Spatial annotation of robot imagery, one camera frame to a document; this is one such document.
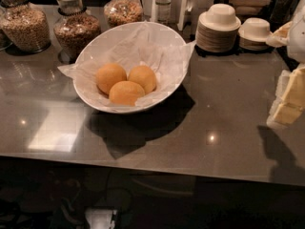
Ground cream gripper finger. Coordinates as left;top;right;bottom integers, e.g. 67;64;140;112
266;21;293;48
266;66;305;128

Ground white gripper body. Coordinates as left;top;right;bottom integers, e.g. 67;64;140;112
287;15;305;63

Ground orange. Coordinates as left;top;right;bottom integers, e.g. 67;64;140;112
128;65;156;94
96;63;127;94
109;81;145;106

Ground glass cereal jar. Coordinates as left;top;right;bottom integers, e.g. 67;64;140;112
53;0;101;60
0;0;51;52
104;0;143;28

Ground white oval bowl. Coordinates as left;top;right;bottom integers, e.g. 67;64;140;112
72;21;188;115

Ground short stack paper bowls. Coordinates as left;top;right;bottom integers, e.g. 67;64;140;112
238;17;271;52

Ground dark container back right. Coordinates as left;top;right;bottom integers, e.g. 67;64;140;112
270;0;296;25

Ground tall stack paper bowls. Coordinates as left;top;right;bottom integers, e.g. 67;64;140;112
195;4;241;52

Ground small glass bottle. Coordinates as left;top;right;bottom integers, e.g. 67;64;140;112
154;0;172;24

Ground white paper liner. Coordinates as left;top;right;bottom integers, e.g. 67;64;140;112
57;21;196;112

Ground white object under table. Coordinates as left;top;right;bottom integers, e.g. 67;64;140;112
85;208;117;229

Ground glass jar far left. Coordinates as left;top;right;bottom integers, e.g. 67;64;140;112
0;9;12;51

